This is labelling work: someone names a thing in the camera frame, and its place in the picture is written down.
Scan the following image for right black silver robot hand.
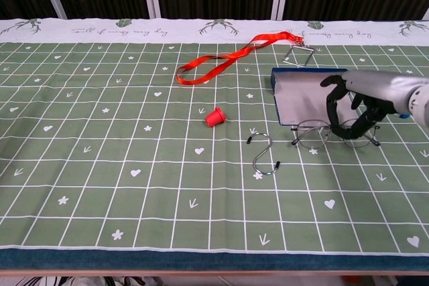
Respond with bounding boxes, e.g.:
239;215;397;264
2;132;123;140
320;70;413;140

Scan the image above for blue grey folding glasses case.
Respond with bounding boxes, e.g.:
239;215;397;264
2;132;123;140
270;67;356;127

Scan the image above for thin frame eyeglasses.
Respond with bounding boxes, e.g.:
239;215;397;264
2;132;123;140
290;118;381;149

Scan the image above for clear badge holder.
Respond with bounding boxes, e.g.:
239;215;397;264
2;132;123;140
283;44;316;68

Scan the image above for metal S hook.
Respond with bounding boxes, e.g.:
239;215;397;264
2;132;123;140
246;133;282;175

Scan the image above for small red plastic cap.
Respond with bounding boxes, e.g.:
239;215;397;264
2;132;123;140
204;106;227;129

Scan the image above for blue topped table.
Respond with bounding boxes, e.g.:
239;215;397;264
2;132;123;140
0;248;429;277

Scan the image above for green grid tablecloth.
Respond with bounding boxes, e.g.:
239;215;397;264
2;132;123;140
0;17;429;255

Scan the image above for orange lanyard strap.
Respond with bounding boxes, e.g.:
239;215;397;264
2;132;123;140
176;31;306;86

